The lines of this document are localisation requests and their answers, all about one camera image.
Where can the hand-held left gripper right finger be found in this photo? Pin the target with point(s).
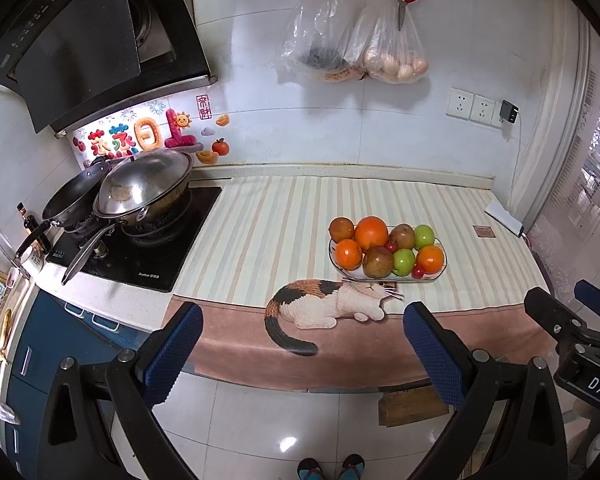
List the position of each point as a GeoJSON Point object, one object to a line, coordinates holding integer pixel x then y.
{"type": "Point", "coordinates": [432, 350]}

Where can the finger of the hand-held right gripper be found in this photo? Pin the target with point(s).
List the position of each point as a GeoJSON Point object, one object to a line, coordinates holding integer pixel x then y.
{"type": "Point", "coordinates": [597, 297]}
{"type": "Point", "coordinates": [550, 312]}

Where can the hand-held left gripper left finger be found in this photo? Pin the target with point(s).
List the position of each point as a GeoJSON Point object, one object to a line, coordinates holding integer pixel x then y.
{"type": "Point", "coordinates": [177, 350]}

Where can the small red cherry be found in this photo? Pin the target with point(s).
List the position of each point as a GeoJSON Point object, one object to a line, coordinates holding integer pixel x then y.
{"type": "Point", "coordinates": [391, 247]}
{"type": "Point", "coordinates": [418, 272]}

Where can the white printed oval plate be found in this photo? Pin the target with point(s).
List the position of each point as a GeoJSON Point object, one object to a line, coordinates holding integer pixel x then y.
{"type": "Point", "coordinates": [352, 274]}

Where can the red green apple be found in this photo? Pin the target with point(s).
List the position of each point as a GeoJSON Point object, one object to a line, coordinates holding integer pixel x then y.
{"type": "Point", "coordinates": [403, 236]}

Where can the large orange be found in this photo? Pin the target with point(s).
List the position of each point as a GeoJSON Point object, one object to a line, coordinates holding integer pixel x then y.
{"type": "Point", "coordinates": [371, 233]}

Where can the brownish red apple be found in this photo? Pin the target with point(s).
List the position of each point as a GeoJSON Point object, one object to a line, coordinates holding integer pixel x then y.
{"type": "Point", "coordinates": [341, 230]}

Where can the wooden board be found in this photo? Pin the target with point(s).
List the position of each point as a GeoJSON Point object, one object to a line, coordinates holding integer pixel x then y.
{"type": "Point", "coordinates": [410, 405]}

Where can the black glass gas stove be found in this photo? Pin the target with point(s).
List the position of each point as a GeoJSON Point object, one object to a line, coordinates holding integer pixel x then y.
{"type": "Point", "coordinates": [180, 250]}

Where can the brown mat label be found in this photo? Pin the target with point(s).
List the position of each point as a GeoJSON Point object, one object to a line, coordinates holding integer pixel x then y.
{"type": "Point", "coordinates": [483, 231]}

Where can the blue kitchen cabinet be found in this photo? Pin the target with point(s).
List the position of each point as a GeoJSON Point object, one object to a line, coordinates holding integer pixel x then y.
{"type": "Point", "coordinates": [45, 335]}

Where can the glass sliding door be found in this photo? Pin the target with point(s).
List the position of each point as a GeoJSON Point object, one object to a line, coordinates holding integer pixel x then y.
{"type": "Point", "coordinates": [595, 160]}

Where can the steel wok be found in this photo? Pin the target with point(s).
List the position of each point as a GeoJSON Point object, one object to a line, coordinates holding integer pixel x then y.
{"type": "Point", "coordinates": [165, 210]}

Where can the blue slippers feet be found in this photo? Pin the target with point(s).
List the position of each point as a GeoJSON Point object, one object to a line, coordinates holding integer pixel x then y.
{"type": "Point", "coordinates": [351, 466]}

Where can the striped cat print mat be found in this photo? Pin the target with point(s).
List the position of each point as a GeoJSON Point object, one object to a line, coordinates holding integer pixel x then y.
{"type": "Point", "coordinates": [280, 220]}

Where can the white cup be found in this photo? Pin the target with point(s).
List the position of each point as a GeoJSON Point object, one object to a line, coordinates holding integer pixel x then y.
{"type": "Point", "coordinates": [34, 261]}

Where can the person's left foot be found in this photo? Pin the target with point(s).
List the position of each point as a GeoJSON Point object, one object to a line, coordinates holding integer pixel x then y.
{"type": "Point", "coordinates": [310, 470]}

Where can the steel wok lid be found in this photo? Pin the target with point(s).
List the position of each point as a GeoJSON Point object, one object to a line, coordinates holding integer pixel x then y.
{"type": "Point", "coordinates": [145, 180]}

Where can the black frying pan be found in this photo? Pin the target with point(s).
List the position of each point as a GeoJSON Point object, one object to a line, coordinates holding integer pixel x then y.
{"type": "Point", "coordinates": [70, 195]}

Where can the dark sauce bottle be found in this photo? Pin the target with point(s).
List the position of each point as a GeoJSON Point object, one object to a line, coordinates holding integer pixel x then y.
{"type": "Point", "coordinates": [30, 222]}

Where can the black plug charger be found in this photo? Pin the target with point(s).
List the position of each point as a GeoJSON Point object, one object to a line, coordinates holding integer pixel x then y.
{"type": "Point", "coordinates": [509, 111]}

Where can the clear bag with dried food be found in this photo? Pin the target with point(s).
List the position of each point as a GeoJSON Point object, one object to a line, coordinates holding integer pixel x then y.
{"type": "Point", "coordinates": [341, 74]}

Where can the clear plastic bag of eggs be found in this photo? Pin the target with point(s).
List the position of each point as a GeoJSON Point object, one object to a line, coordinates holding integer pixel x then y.
{"type": "Point", "coordinates": [395, 60]}

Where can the black range hood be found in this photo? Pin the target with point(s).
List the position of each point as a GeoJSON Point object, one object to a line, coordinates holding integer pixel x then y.
{"type": "Point", "coordinates": [80, 35]}

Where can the clear bag with dark contents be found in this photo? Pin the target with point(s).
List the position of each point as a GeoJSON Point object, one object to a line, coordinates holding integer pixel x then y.
{"type": "Point", "coordinates": [320, 20]}

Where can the white wall socket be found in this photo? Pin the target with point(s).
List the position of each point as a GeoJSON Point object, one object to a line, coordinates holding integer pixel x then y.
{"type": "Point", "coordinates": [460, 104]}
{"type": "Point", "coordinates": [481, 110]}

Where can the colourful wall stickers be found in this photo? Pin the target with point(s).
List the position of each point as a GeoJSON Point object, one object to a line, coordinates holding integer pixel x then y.
{"type": "Point", "coordinates": [145, 132]}

